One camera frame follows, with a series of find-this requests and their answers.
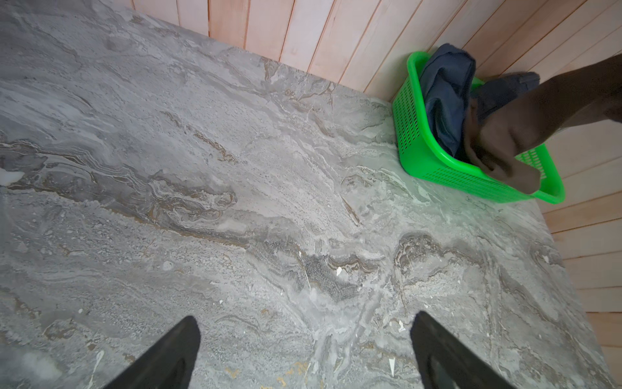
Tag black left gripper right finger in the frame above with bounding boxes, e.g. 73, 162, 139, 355
410, 311, 513, 388

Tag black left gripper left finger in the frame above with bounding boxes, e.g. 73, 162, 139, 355
106, 316, 201, 388

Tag brown trousers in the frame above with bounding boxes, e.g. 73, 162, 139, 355
463, 55, 621, 195

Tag navy blue trousers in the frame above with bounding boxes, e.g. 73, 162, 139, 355
420, 44, 540, 162

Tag green plastic basket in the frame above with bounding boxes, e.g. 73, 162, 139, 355
392, 52, 565, 205

